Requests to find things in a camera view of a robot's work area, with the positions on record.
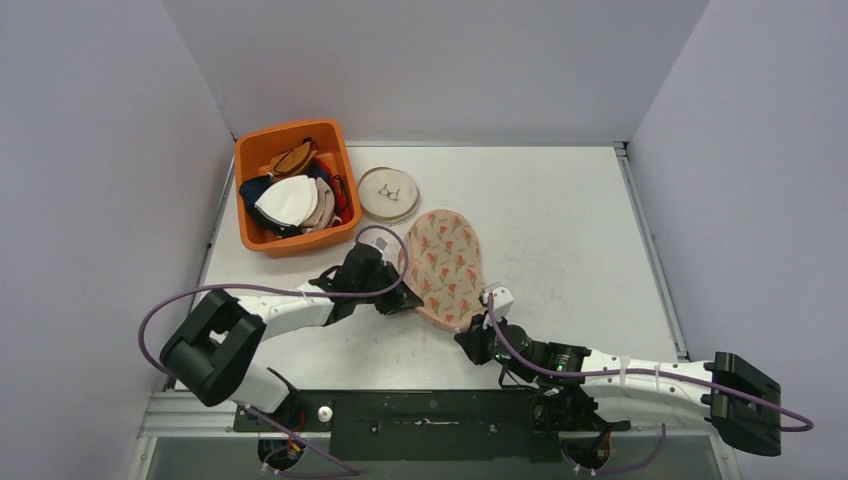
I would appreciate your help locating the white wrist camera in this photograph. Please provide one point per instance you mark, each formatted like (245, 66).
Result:
(497, 300)
(380, 244)

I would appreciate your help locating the red garment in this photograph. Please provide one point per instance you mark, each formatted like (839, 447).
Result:
(343, 202)

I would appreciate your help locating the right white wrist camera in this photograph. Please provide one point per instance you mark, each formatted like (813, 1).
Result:
(497, 300)

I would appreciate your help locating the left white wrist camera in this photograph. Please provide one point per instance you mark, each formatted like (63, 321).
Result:
(380, 244)

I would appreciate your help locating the beige bra in bin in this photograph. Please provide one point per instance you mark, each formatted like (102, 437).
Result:
(323, 215)

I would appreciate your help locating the navy blue garment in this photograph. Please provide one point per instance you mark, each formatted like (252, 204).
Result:
(252, 189)

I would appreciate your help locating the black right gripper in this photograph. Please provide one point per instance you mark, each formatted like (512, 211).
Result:
(476, 337)

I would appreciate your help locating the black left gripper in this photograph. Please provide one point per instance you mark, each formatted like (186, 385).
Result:
(400, 299)

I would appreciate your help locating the white mesh laundry bag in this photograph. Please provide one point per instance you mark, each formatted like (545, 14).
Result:
(388, 195)

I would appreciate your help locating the carrot print bra case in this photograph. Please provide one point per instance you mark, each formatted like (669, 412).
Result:
(445, 269)

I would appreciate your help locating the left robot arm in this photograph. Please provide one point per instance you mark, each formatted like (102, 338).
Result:
(212, 352)

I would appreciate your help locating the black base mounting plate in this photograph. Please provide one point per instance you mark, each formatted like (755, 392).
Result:
(446, 425)

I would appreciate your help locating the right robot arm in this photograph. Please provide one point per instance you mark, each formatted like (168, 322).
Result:
(592, 390)

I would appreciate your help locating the orange plastic bin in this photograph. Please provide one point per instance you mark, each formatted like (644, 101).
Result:
(252, 155)

